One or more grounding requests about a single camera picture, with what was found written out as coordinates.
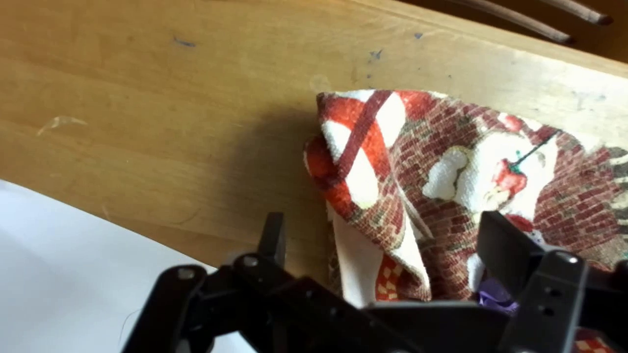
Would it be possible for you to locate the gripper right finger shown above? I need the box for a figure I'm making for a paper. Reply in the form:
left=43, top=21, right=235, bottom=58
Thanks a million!
left=476, top=211, right=628, bottom=353

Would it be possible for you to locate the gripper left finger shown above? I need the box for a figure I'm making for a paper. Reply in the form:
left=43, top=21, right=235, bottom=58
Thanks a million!
left=122, top=212, right=393, bottom=353

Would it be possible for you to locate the purple object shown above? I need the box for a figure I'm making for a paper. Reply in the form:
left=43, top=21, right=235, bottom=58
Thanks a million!
left=478, top=278, right=520, bottom=314

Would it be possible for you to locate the red and white patterned cloth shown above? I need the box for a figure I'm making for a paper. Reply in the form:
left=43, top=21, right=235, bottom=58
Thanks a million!
left=303, top=89, right=628, bottom=353

